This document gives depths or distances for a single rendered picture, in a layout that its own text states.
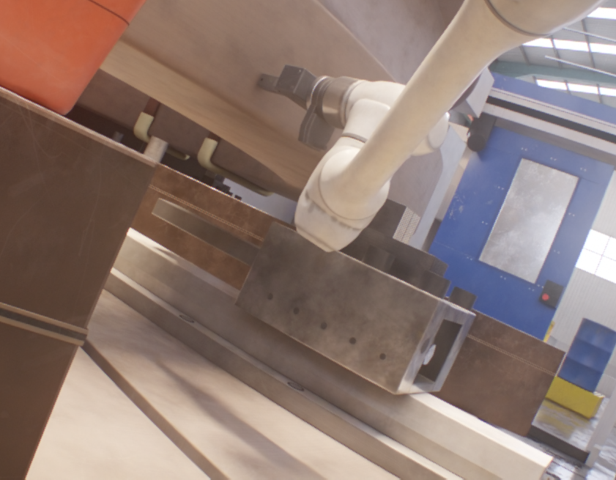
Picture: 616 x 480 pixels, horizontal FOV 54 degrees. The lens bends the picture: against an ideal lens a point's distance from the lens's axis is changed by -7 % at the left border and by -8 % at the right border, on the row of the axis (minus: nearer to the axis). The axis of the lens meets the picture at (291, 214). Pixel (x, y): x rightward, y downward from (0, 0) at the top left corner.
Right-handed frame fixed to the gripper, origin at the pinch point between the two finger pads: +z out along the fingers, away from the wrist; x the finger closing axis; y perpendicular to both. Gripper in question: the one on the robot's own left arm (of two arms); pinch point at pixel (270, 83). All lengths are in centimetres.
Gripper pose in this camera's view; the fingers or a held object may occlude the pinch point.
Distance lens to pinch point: 123.8
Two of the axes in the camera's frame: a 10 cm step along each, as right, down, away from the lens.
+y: 4.2, -9.1, 0.1
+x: -5.9, -2.9, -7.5
